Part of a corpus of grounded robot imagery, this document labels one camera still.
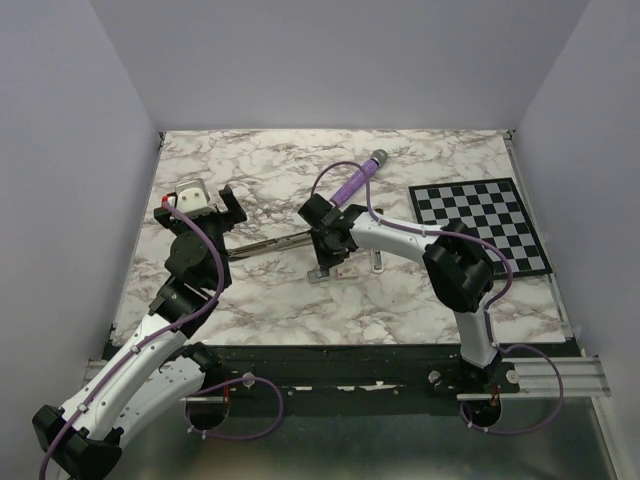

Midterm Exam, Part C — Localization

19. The stapler metal base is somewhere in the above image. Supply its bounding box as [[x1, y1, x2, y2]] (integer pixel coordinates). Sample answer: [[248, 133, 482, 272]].
[[228, 231, 312, 262]]

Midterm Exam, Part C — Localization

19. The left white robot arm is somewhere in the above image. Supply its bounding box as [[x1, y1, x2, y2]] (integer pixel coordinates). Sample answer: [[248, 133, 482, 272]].
[[32, 179, 247, 479]]

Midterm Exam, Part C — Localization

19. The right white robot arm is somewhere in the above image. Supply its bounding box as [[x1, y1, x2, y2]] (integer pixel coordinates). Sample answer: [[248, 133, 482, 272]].
[[299, 194, 498, 392]]

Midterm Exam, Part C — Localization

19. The white staple box sleeve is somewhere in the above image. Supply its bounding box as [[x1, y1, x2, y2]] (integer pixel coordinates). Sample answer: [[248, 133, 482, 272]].
[[336, 266, 360, 280]]

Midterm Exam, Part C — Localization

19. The open staple tray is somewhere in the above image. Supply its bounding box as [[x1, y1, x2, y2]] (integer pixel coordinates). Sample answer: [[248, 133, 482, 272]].
[[307, 269, 331, 284]]

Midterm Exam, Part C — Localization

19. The purple glitter microphone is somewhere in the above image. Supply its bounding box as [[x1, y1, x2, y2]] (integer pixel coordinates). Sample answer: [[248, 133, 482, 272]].
[[330, 149, 388, 207]]

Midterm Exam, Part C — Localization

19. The black white checkerboard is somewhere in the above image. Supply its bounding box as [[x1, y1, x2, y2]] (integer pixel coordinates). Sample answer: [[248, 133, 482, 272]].
[[409, 177, 552, 278]]

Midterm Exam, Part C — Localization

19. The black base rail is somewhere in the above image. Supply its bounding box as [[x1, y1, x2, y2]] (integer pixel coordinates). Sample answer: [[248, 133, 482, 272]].
[[164, 342, 551, 419]]

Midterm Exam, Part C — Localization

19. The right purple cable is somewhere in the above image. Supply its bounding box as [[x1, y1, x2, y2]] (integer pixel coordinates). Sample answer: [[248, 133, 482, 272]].
[[309, 162, 565, 435]]

